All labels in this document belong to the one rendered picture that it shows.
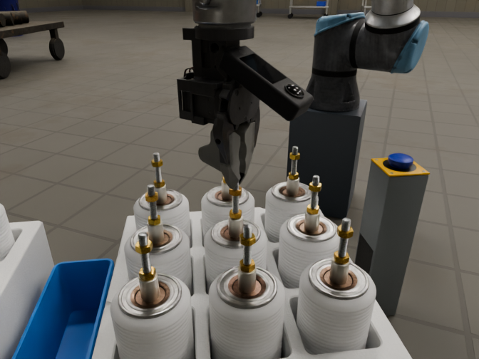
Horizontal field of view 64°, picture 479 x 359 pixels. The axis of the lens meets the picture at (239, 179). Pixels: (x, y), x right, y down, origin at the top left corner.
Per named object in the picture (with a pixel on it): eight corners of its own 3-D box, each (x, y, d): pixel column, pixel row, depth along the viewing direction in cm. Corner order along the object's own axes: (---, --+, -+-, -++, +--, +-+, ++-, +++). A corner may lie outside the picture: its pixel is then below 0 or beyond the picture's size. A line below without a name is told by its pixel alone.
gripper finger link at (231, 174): (207, 179, 57) (205, 119, 53) (240, 189, 54) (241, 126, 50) (193, 187, 55) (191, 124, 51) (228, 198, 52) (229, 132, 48)
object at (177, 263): (128, 347, 62) (112, 256, 54) (149, 304, 70) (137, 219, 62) (187, 355, 60) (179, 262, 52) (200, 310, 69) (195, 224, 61)
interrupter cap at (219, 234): (269, 229, 60) (269, 226, 60) (245, 256, 54) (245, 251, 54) (227, 216, 63) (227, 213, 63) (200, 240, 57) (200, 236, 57)
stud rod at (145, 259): (142, 287, 46) (135, 234, 43) (149, 282, 47) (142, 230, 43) (149, 290, 45) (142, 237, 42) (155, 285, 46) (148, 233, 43)
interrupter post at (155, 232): (146, 245, 56) (143, 226, 55) (151, 235, 59) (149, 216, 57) (162, 246, 56) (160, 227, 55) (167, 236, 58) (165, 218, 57)
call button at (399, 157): (382, 164, 68) (384, 152, 67) (403, 162, 68) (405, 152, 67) (393, 173, 64) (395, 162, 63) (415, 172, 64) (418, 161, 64)
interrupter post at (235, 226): (246, 233, 59) (246, 214, 58) (238, 241, 57) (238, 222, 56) (232, 229, 60) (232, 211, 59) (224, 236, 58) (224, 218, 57)
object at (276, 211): (278, 293, 73) (283, 210, 65) (254, 263, 80) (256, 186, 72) (320, 278, 76) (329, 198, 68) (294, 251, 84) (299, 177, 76)
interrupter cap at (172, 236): (122, 254, 54) (121, 250, 54) (141, 225, 61) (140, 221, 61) (174, 258, 54) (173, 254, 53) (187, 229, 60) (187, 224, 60)
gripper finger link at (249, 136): (222, 169, 60) (219, 112, 56) (254, 178, 57) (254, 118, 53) (210, 177, 58) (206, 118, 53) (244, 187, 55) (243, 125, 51)
